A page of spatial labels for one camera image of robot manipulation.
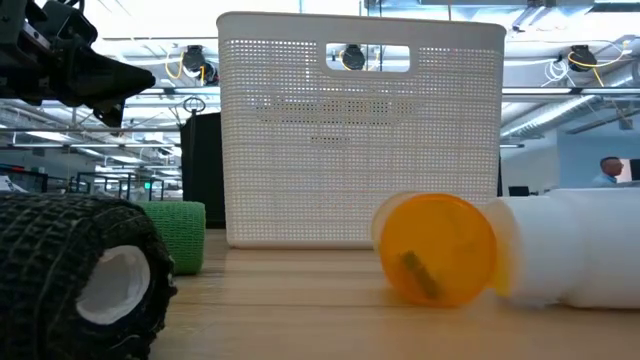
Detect white plastic bottle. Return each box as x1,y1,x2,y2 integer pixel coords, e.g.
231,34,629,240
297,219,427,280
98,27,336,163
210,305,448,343
480,187,640,310

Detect orange translucent pill bottle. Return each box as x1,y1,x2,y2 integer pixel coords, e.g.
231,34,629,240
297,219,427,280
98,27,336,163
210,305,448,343
370,191,499,308

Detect white perforated plastic basket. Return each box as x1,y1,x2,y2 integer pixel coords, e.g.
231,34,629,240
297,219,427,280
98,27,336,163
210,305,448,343
216,10,508,250

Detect black upright panel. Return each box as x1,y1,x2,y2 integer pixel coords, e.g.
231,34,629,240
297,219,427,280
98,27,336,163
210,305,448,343
179,111,503,230

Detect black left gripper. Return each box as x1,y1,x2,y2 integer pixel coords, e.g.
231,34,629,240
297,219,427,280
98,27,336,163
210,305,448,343
0,0,157,129

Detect black ceiling cable reel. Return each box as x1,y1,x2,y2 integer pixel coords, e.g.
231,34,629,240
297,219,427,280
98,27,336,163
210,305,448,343
340,43,368,72
181,44,220,87
568,44,599,73

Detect black metal frame racks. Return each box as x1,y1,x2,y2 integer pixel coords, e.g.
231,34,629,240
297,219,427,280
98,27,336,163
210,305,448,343
67,171,167,203

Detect person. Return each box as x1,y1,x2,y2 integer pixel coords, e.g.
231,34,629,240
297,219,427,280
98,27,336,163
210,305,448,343
591,155,626,189

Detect olive yellow capsule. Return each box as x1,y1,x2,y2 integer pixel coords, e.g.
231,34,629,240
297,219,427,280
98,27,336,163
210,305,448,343
399,249,442,300

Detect black cohesive bandage roll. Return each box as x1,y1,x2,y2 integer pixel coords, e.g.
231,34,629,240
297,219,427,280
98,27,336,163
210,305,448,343
0,192,179,360

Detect green cohesive bandage roll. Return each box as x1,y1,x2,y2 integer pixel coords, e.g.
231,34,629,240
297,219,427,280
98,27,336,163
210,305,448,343
133,200,207,277

